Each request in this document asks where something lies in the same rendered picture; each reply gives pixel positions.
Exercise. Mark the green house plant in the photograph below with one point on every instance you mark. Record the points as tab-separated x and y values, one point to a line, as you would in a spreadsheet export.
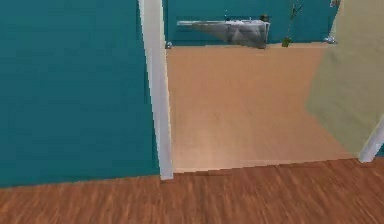
289	25

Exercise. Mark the pale yellow room door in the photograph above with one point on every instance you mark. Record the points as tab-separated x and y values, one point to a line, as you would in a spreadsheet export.
350	73

